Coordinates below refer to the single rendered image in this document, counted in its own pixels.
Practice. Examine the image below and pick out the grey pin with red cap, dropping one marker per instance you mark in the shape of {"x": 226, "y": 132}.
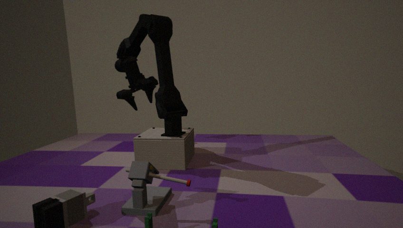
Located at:
{"x": 167, "y": 178}

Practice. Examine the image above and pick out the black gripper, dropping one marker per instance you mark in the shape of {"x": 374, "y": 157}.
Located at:
{"x": 127, "y": 94}

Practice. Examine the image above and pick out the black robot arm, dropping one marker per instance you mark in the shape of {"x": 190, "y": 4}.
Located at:
{"x": 168, "y": 99}

